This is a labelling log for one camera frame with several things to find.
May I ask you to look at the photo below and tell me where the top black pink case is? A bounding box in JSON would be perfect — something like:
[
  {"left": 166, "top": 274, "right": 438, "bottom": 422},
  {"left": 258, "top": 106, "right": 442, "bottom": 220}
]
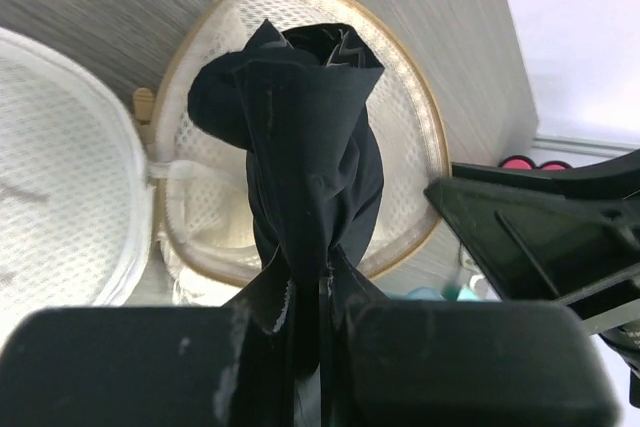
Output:
[{"left": 499, "top": 155, "right": 536, "bottom": 170}]

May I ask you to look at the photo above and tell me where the black bra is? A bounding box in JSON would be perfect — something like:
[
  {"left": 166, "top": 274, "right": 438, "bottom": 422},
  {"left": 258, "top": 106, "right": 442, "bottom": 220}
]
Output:
[{"left": 187, "top": 19, "right": 387, "bottom": 283}]

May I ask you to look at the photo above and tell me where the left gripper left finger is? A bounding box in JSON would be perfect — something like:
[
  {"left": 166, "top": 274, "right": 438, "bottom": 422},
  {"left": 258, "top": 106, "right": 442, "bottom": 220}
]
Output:
[{"left": 0, "top": 246, "right": 311, "bottom": 427}]

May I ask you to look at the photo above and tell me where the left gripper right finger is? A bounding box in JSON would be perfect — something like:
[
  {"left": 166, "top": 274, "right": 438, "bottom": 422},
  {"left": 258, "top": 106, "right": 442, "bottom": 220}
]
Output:
[{"left": 317, "top": 244, "right": 624, "bottom": 427}]

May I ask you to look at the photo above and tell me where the black pink case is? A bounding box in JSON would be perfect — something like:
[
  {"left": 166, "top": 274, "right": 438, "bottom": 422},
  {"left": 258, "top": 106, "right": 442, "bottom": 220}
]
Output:
[
  {"left": 499, "top": 155, "right": 536, "bottom": 170},
  {"left": 539, "top": 161, "right": 566, "bottom": 171}
]

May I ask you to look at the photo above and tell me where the middle black pink case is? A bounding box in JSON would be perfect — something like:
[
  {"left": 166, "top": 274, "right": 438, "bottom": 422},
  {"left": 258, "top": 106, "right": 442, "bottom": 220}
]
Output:
[{"left": 539, "top": 161, "right": 566, "bottom": 171}]

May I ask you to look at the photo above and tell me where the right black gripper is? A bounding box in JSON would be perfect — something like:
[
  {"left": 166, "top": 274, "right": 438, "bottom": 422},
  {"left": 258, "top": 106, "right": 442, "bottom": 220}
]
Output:
[{"left": 425, "top": 152, "right": 639, "bottom": 392}]

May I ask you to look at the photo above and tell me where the teal silicone mat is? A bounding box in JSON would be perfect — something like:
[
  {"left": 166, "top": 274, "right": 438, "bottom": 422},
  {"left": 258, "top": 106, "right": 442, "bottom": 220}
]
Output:
[{"left": 388, "top": 284, "right": 480, "bottom": 301}]

